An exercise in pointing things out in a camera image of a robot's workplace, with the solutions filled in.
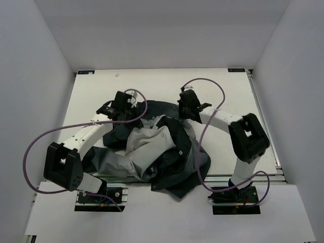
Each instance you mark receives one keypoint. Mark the left blue table label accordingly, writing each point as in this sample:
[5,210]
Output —
[85,72]

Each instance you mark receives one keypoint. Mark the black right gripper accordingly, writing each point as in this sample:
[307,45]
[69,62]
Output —
[181,114]

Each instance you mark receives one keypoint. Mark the aluminium table rail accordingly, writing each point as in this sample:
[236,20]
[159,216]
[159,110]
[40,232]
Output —
[208,179]
[264,122]

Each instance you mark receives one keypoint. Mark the blue table label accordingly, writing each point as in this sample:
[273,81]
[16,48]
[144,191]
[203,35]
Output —
[236,70]
[85,72]

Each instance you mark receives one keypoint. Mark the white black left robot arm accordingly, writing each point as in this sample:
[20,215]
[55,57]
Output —
[63,164]

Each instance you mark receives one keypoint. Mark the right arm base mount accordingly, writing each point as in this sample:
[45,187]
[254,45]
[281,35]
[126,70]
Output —
[235,202]

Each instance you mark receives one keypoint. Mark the grey gradient zip jacket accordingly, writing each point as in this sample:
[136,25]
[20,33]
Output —
[162,150]

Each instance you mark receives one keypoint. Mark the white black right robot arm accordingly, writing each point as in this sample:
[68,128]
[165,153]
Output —
[248,138]

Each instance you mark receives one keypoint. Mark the aluminium front table rail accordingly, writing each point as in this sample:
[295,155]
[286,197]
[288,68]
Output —
[208,179]

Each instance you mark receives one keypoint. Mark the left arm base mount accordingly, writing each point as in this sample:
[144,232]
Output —
[114,200]

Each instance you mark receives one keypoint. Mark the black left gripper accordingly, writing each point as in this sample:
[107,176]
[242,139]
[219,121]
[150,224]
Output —
[134,109]

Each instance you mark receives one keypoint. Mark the right blue table label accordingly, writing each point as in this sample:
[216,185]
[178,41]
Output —
[236,70]

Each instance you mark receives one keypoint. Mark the aluminium right table rail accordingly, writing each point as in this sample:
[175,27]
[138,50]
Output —
[264,122]

